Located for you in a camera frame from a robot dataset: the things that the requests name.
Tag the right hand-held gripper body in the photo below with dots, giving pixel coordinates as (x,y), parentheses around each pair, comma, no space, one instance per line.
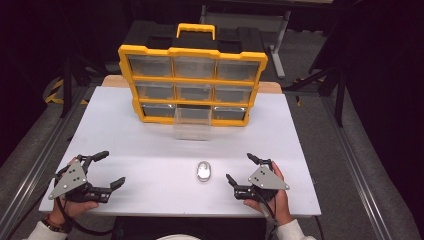
(266,181)

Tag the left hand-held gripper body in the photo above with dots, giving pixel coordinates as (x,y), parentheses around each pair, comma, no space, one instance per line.
(71,180)

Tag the small clear oval object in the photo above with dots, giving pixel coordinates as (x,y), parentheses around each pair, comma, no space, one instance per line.
(203,171)

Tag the clear plastic drawer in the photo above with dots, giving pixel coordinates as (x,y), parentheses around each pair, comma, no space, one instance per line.
(192,128)

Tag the yellow drawer organizer cabinet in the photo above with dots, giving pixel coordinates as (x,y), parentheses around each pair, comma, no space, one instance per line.
(193,52)

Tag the person's right hand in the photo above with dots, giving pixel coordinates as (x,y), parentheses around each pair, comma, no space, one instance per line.
(281,203)

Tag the person's left hand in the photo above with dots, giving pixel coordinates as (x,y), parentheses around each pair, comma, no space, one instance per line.
(76,210)

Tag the person's dark clothing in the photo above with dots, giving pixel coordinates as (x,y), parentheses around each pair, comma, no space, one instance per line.
(200,227)

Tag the black metal stand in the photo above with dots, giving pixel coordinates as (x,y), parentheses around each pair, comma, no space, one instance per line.
(67,86)
(339,100)

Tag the yellow black hazard tape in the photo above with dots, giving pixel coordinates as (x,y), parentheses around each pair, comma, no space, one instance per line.
(53,95)

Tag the group of closed clear drawers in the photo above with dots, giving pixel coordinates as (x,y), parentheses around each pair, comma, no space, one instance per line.
(151,66)

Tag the aluminium rail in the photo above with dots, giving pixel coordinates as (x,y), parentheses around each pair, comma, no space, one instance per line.
(356,170)
(36,168)

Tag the grey metal table frame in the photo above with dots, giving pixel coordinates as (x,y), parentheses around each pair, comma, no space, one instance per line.
(276,50)

